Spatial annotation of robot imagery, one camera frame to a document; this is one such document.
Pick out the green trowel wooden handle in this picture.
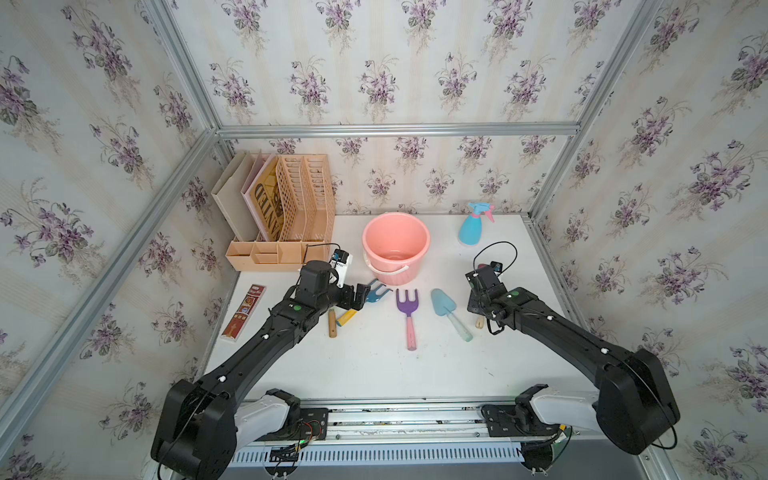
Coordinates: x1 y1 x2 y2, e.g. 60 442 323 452
327 308 338 338

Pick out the light blue plastic trowel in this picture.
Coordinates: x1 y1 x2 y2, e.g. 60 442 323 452
430 288 473 342

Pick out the purple rake pink handle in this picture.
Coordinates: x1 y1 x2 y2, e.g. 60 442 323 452
396 289 419 351

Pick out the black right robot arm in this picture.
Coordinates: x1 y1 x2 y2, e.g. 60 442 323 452
466 265 680 455

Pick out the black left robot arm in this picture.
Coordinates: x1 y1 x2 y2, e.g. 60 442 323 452
150 260 371 479

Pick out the pink plastic bucket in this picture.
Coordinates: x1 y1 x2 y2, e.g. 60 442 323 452
362 212 431 287

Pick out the blue spray bottle pink trigger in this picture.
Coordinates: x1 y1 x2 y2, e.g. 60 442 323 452
458 202 495 246

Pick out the red brown flat box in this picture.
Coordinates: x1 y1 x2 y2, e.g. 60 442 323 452
220 284 266 342

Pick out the beige plastic file organizer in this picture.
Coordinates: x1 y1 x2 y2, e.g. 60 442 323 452
226 153 336 272

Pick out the yellow lettered book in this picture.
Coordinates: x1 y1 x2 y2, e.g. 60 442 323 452
245 155 284 241

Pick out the pink folder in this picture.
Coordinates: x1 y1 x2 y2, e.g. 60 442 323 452
240 151 271 241

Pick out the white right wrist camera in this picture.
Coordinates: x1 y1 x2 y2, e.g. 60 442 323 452
489 261 505 276

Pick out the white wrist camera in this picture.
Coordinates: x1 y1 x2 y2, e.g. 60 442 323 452
489 261 505 276
329 248 353 288

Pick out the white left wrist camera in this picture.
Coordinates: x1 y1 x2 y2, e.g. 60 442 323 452
329 248 353 288

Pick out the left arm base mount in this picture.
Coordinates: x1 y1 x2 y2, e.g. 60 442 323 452
259 389 330 467

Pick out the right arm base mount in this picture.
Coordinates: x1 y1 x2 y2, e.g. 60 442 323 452
480 384 573 475

